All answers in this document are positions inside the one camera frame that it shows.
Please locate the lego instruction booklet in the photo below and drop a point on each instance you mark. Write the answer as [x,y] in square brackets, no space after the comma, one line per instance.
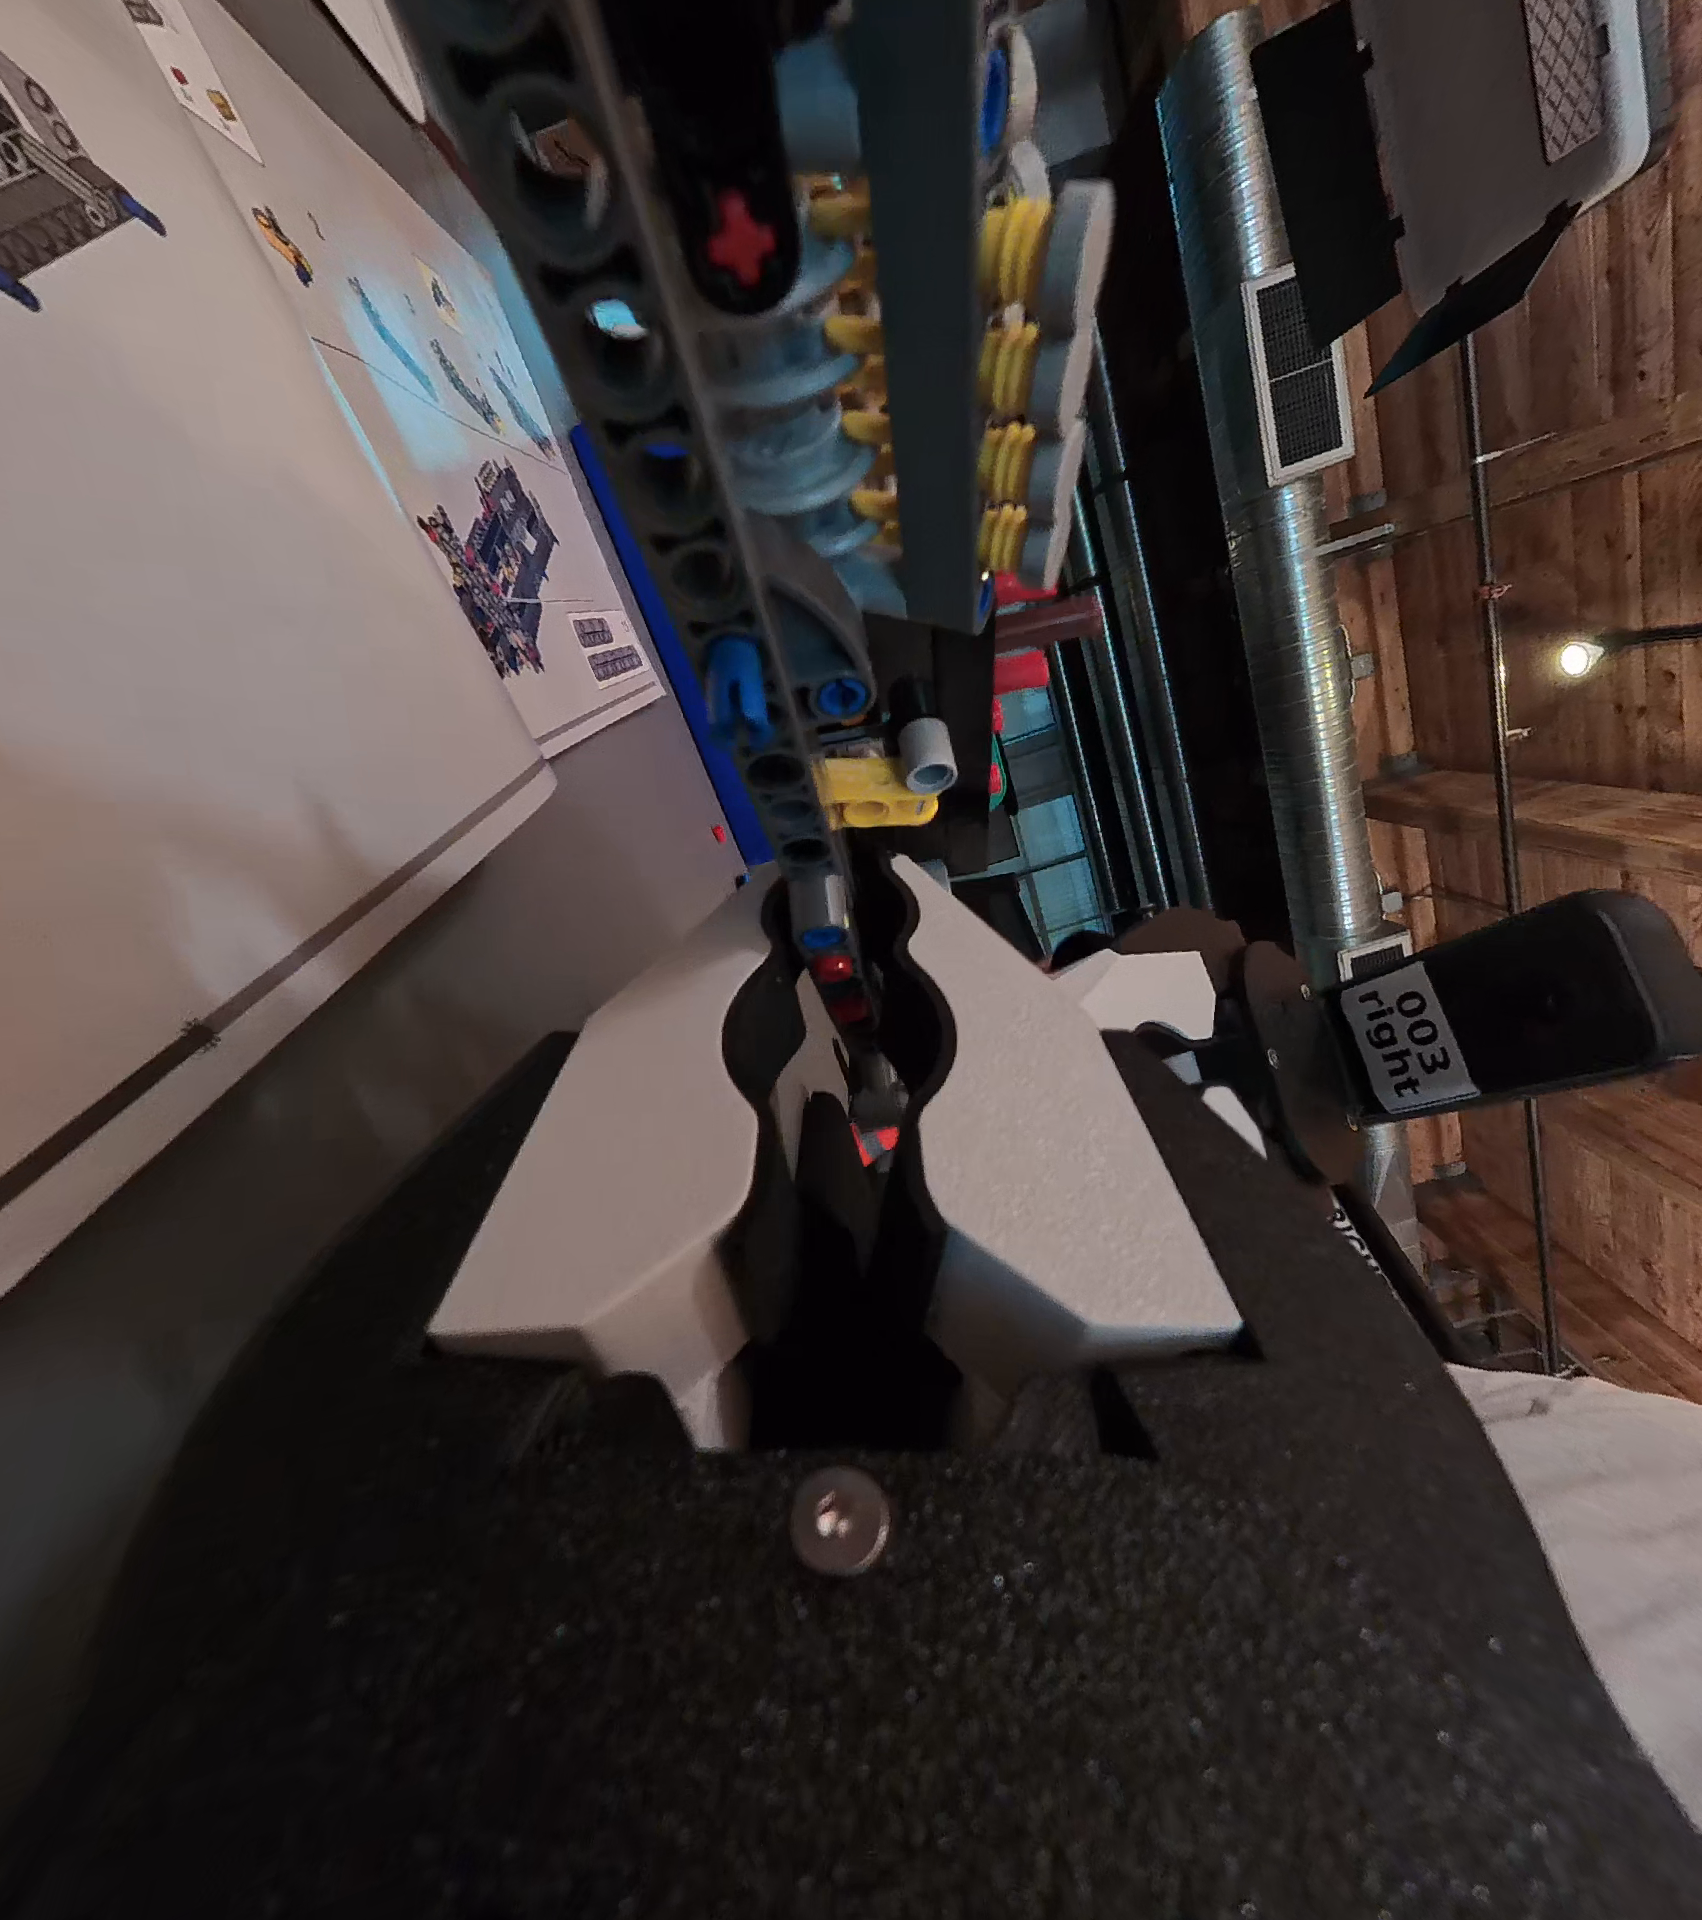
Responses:
[190,674]

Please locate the lego chassis assembly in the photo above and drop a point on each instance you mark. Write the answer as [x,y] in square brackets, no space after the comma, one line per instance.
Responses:
[641,374]

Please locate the silver ventilation duct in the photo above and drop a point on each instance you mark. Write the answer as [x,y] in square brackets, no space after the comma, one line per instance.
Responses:
[1287,601]

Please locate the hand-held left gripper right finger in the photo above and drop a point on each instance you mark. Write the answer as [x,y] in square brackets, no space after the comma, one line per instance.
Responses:
[1077,1185]

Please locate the ceiling spot lamp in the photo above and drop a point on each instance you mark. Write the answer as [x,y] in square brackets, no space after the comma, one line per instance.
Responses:
[1578,657]

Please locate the blue storage bin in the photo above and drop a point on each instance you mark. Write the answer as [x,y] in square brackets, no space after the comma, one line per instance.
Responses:
[665,631]

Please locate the white air vent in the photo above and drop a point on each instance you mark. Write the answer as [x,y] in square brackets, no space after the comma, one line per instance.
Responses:
[1369,957]
[1298,374]

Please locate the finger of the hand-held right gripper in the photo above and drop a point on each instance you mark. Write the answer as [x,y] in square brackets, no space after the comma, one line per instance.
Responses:
[1231,1113]
[1150,993]

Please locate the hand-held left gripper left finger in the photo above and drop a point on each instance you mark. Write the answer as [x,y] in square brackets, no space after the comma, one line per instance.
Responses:
[596,1185]

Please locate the grey ceiling unit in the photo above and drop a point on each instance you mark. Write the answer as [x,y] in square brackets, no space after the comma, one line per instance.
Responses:
[1467,150]

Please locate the person in white shirt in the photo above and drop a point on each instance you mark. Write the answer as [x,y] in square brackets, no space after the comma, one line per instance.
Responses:
[1660,1574]

